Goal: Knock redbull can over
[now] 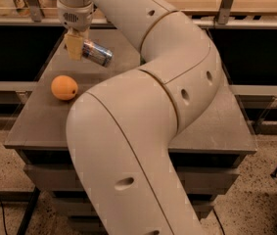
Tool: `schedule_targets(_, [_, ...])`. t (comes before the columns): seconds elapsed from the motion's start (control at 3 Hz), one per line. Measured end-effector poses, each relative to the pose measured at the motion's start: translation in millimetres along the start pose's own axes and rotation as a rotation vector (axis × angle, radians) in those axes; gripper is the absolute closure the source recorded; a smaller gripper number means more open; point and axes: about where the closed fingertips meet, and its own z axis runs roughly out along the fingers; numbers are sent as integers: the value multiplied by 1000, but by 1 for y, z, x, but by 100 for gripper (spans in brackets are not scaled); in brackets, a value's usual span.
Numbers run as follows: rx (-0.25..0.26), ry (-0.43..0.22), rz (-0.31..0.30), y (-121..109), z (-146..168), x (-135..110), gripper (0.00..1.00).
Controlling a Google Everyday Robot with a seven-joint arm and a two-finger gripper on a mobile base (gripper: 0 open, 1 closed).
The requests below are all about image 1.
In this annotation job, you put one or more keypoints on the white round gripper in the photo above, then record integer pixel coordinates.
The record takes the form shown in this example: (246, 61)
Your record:
(75, 18)

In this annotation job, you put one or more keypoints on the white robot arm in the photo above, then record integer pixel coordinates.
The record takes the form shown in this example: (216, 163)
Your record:
(118, 131)

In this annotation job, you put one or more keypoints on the grey drawer cabinet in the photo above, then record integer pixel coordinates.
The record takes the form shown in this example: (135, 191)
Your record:
(205, 155)

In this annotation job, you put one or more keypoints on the orange fruit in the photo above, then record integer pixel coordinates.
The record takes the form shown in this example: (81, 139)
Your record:
(64, 87)

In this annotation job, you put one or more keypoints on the metal railing frame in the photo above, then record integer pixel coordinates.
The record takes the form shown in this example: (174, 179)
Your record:
(236, 13)

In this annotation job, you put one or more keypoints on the blue silver redbull can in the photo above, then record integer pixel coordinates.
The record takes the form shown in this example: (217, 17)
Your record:
(96, 53)

